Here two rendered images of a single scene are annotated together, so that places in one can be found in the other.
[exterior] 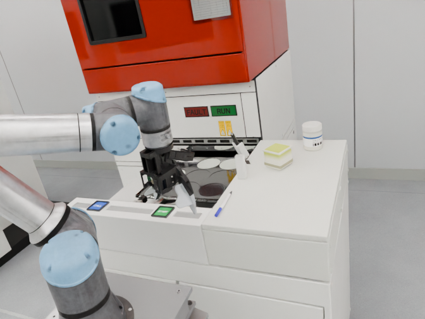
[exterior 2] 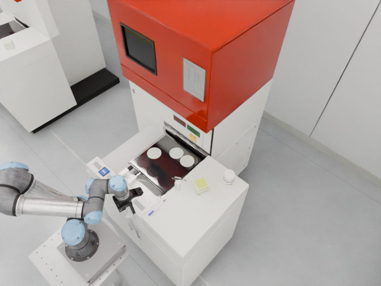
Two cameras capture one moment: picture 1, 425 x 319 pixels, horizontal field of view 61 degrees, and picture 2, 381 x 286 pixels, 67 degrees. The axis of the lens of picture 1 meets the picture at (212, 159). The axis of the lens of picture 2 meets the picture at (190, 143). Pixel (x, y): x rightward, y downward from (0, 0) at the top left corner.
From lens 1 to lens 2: 1.15 m
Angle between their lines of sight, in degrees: 30
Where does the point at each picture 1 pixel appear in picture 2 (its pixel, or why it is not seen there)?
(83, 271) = (75, 242)
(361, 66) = (345, 80)
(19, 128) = (52, 212)
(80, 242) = (77, 229)
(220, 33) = (196, 104)
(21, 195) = not seen: hidden behind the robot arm
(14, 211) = not seen: hidden behind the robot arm
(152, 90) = (117, 188)
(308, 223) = (182, 244)
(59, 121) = (68, 211)
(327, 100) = (311, 89)
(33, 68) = not seen: outside the picture
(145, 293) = (106, 236)
